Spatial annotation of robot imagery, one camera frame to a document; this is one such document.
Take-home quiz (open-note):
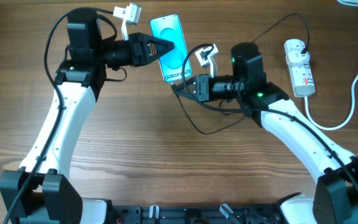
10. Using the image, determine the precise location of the white power strip cord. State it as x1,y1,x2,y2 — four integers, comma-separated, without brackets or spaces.
304,0,358,131

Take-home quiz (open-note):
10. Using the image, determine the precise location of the black USB charging cable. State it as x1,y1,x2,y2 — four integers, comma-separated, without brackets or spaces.
170,12,311,136

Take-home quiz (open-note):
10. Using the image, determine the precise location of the white power strip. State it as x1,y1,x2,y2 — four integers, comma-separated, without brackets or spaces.
284,39,315,98

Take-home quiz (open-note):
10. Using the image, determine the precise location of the white charger plug adapter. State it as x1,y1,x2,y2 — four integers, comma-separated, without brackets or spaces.
286,50,310,67

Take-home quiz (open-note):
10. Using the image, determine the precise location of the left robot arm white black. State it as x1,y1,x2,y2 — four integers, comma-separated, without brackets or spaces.
0,3,173,223

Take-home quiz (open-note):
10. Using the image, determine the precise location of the blue Galaxy smartphone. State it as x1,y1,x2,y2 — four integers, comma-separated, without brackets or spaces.
149,14,193,83

